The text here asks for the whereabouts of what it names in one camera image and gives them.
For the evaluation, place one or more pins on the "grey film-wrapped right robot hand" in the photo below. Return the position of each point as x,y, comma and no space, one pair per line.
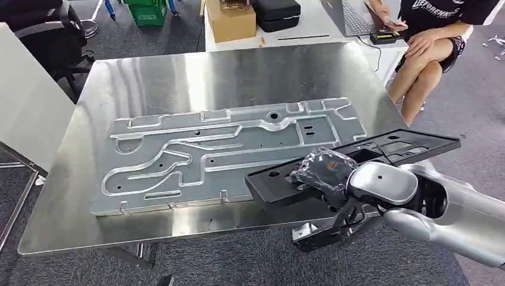
327,173

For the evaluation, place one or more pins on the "long black plastic panel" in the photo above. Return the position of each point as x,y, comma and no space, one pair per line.
410,148

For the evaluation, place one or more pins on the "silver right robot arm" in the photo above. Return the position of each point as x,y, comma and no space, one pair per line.
465,221

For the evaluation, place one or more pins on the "stamped grey metal plate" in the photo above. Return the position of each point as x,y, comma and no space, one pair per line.
244,150

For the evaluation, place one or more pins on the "thin black strip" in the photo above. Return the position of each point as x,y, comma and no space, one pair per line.
304,37

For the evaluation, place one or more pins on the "white desk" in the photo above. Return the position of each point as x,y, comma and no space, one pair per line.
315,27

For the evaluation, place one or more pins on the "small black device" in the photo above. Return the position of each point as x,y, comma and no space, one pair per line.
383,37

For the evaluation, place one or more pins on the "silver laptop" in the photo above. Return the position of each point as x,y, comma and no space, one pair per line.
351,17

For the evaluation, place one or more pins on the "person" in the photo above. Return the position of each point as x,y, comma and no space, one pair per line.
430,51

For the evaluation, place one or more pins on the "person's left hand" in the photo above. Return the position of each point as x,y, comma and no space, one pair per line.
420,43

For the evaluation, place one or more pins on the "person's hand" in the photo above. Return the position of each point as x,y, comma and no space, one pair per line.
392,21
420,43

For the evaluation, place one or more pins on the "steel work table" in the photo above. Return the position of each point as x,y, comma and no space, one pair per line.
197,79

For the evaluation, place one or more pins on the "person's right hand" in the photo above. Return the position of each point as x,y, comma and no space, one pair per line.
392,21

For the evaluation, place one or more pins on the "black zip case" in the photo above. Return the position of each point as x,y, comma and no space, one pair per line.
276,14

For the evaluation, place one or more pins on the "brown cardboard box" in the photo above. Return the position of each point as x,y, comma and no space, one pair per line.
231,21

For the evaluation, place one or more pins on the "green plastic crate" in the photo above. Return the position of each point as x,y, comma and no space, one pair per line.
148,14

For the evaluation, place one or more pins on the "white panel board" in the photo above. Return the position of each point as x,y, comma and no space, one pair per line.
27,102

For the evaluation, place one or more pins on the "black office chair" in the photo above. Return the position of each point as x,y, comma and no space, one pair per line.
43,39

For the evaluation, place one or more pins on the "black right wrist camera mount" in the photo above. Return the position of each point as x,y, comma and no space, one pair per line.
319,235

